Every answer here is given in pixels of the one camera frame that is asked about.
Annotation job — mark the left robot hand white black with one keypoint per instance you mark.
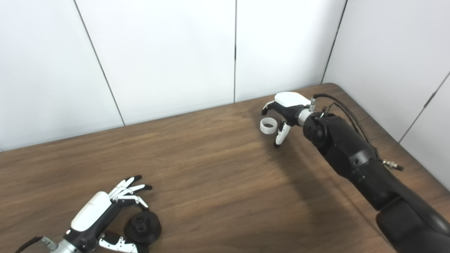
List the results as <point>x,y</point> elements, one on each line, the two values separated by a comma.
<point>89,212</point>

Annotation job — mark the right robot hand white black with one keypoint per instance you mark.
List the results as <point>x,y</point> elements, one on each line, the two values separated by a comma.
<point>290,100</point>

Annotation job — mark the round black part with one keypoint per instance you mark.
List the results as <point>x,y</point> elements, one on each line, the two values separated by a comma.
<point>146,228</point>

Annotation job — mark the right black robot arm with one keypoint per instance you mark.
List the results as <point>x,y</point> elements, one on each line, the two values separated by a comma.
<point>351,154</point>

